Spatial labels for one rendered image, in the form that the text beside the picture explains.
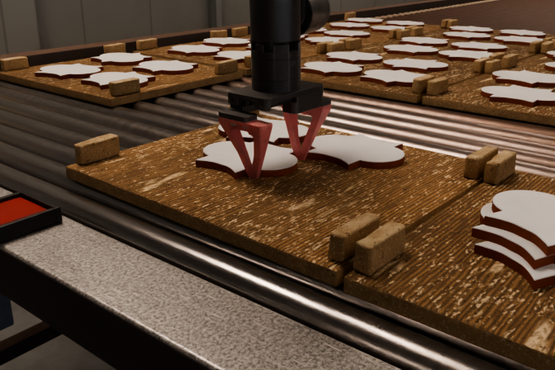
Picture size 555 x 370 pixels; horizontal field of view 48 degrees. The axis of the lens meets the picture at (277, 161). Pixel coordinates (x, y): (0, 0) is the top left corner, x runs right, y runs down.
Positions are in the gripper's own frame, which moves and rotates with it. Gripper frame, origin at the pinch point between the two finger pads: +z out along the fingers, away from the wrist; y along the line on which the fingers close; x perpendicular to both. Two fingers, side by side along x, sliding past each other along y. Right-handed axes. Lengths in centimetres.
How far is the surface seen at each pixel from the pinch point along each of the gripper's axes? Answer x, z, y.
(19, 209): -13.2, 1.1, 26.2
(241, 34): -89, 1, -84
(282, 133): -7.5, 0.0, -9.6
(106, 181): -11.9, 0.6, 16.2
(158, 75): -58, 1, -28
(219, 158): -6.1, -0.2, 3.8
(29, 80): -75, 1, -7
